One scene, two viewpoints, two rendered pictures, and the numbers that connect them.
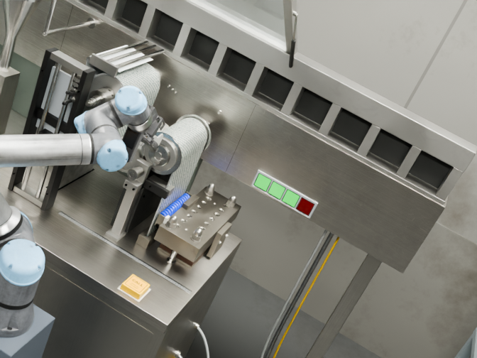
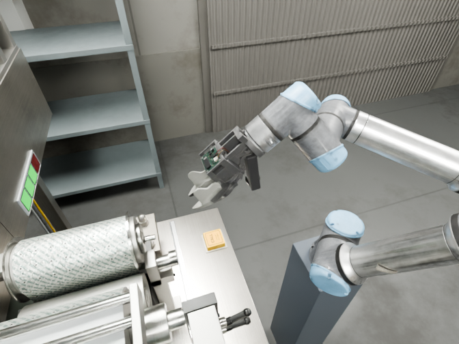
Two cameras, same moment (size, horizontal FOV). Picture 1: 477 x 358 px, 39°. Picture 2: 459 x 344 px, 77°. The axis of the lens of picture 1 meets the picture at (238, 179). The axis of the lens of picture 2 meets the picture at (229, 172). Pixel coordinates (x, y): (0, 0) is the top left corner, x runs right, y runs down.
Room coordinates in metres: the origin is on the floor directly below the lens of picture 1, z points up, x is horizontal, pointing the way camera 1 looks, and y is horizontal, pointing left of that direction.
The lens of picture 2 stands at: (1.98, 0.74, 1.86)
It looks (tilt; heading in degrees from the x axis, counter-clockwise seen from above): 43 degrees down; 241
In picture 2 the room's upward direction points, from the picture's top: straight up
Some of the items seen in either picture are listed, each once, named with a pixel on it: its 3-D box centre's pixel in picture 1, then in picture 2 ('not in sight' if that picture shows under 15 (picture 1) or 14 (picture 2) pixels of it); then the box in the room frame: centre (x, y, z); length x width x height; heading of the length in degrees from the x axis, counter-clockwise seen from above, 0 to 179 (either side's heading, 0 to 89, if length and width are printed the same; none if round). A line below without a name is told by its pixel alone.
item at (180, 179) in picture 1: (178, 183); not in sight; (2.10, 0.19, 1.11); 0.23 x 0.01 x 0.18; 169
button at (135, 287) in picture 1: (135, 286); (214, 239); (1.73, 0.16, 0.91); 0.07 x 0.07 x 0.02; 79
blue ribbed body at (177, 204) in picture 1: (175, 206); not in sight; (2.10, 0.16, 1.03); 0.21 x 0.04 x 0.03; 169
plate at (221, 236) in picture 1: (219, 240); not in sight; (2.11, -0.03, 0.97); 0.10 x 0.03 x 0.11; 169
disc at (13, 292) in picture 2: (192, 133); (22, 268); (2.24, 0.22, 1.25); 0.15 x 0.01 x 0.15; 79
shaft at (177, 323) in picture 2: (92, 101); (185, 315); (1.96, 0.53, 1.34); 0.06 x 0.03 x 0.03; 169
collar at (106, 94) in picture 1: (102, 97); (150, 327); (2.02, 0.52, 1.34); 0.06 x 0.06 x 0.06; 79
